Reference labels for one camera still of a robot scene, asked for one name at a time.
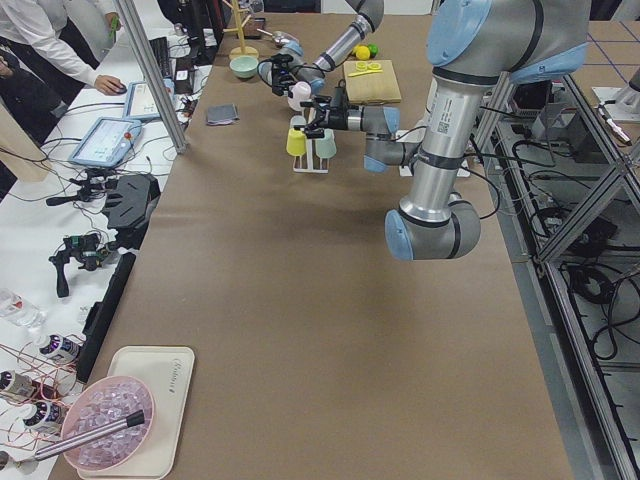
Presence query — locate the grey folded cloth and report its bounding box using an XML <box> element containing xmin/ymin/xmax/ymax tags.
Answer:
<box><xmin>206</xmin><ymin>103</ymin><xmax>239</xmax><ymax>126</ymax></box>

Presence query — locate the black stand plate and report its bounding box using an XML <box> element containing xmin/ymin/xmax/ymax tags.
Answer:
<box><xmin>102</xmin><ymin>174</ymin><xmax>161</xmax><ymax>249</ymax></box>

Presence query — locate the person in dark clothes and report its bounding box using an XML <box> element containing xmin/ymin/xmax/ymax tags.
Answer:
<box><xmin>0</xmin><ymin>44</ymin><xmax>69</xmax><ymax>201</ymax></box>

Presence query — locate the aluminium frame post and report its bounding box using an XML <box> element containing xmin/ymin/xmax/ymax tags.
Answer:
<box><xmin>114</xmin><ymin>0</ymin><xmax>187</xmax><ymax>154</ymax></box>

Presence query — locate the wooden mug tree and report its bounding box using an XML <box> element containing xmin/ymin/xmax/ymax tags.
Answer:
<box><xmin>223</xmin><ymin>0</ymin><xmax>259</xmax><ymax>59</ymax></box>

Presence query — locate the green lime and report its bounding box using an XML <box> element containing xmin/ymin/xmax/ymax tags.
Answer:
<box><xmin>368</xmin><ymin>44</ymin><xmax>379</xmax><ymax>58</ymax></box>

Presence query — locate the grey plastic cup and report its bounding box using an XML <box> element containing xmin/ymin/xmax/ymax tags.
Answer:
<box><xmin>289</xmin><ymin>115</ymin><xmax>307</xmax><ymax>129</ymax></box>

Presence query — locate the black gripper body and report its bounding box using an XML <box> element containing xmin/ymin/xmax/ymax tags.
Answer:
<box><xmin>299</xmin><ymin>85</ymin><xmax>362</xmax><ymax>139</ymax></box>
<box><xmin>270</xmin><ymin>54</ymin><xmax>296</xmax><ymax>96</ymax></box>

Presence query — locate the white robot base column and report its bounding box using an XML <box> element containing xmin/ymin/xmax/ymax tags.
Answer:
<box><xmin>396</xmin><ymin>76</ymin><xmax>483</xmax><ymax>172</ymax></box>

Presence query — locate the pink plastic cup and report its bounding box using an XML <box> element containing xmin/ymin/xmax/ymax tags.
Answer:
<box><xmin>287</xmin><ymin>81</ymin><xmax>312</xmax><ymax>112</ymax></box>

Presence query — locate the yellow plastic cup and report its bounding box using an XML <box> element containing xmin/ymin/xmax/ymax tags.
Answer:
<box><xmin>286</xmin><ymin>128</ymin><xmax>307</xmax><ymax>157</ymax></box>

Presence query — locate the green plastic cup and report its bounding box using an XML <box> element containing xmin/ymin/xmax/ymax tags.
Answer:
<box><xmin>314</xmin><ymin>129</ymin><xmax>337</xmax><ymax>159</ymax></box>

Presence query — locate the metal tongs handle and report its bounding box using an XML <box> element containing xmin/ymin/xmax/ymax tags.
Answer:
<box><xmin>31</xmin><ymin>410</ymin><xmax>145</xmax><ymax>462</ymax></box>

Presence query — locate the green ceramic bowl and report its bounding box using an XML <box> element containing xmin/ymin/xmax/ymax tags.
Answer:
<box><xmin>229</xmin><ymin>55</ymin><xmax>259</xmax><ymax>80</ymax></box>

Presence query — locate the pink bowl of ice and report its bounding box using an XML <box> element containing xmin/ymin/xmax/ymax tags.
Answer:
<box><xmin>61</xmin><ymin>376</ymin><xmax>154</xmax><ymax>472</ymax></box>

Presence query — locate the bamboo cutting board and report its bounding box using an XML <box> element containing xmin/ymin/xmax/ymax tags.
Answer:
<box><xmin>343</xmin><ymin>60</ymin><xmax>402</xmax><ymax>104</ymax></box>

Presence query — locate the white cup holder rack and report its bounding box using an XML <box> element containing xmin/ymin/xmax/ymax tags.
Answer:
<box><xmin>291</xmin><ymin>107</ymin><xmax>332</xmax><ymax>174</ymax></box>

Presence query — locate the yellow plastic knife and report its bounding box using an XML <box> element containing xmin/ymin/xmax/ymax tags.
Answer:
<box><xmin>347</xmin><ymin>69</ymin><xmax>383</xmax><ymax>78</ymax></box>

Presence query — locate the cream plastic tray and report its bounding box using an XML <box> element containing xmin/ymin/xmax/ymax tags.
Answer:
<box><xmin>78</xmin><ymin>346</ymin><xmax>195</xmax><ymax>479</ymax></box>

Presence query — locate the blue teach pendant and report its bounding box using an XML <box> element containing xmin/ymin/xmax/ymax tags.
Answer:
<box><xmin>123</xmin><ymin>81</ymin><xmax>160</xmax><ymax>121</ymax></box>
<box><xmin>69</xmin><ymin>117</ymin><xmax>142</xmax><ymax>168</ymax></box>

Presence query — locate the metal scoop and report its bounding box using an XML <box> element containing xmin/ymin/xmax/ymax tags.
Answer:
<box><xmin>258</xmin><ymin>29</ymin><xmax>298</xmax><ymax>48</ymax></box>

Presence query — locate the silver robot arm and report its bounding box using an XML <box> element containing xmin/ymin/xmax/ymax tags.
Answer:
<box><xmin>257</xmin><ymin>0</ymin><xmax>384</xmax><ymax>96</ymax></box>
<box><xmin>303</xmin><ymin>1</ymin><xmax>591</xmax><ymax>260</ymax></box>

